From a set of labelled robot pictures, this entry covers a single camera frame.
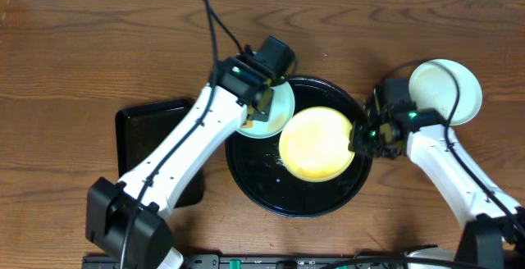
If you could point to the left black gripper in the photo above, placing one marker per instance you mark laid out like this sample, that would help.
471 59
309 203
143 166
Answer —
264 102

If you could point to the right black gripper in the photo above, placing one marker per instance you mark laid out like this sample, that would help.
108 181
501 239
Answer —
365 139

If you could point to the yellow green sponge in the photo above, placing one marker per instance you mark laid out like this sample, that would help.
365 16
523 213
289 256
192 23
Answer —
247 124

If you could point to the yellow plate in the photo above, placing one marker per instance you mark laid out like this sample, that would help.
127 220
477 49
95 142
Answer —
314 145

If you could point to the light blue plate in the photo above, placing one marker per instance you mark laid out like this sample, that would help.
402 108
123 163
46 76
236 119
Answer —
282 109
431 86

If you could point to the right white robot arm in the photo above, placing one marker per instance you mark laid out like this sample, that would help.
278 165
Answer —
492 222

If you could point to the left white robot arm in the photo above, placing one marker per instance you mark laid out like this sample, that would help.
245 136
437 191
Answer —
128 219

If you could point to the black rectangular tray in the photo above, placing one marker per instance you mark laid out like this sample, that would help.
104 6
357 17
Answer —
140 129

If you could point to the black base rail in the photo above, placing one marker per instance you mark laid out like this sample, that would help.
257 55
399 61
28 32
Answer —
213 261

